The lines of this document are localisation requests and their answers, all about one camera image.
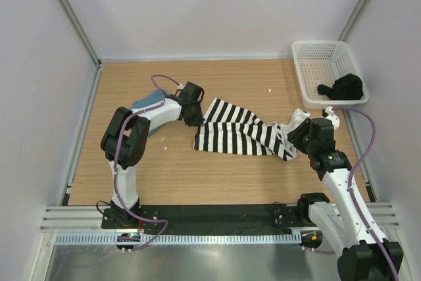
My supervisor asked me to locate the black white striped tank top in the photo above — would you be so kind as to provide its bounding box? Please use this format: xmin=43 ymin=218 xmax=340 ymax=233
xmin=193 ymin=98 xmax=310 ymax=161

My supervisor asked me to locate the teal tank top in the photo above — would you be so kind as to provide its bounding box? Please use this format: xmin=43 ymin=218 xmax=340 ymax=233
xmin=131 ymin=88 xmax=168 ymax=137

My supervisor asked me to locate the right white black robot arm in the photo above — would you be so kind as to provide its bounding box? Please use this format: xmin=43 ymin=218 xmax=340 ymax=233
xmin=288 ymin=118 xmax=403 ymax=280

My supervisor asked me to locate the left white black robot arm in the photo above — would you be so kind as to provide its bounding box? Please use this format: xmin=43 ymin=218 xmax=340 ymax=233
xmin=100 ymin=82 xmax=205 ymax=228

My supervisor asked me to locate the white plastic basket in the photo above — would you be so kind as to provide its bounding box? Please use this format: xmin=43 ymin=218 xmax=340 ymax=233
xmin=291 ymin=40 xmax=369 ymax=109

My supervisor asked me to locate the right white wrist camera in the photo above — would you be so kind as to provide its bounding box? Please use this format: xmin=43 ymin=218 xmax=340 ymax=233
xmin=322 ymin=107 xmax=340 ymax=130

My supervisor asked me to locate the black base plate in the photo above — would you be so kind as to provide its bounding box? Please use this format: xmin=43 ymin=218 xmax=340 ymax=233
xmin=101 ymin=203 xmax=336 ymax=236

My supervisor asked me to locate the white slotted cable duct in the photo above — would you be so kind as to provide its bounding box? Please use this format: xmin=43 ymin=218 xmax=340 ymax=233
xmin=55 ymin=232 xmax=301 ymax=246

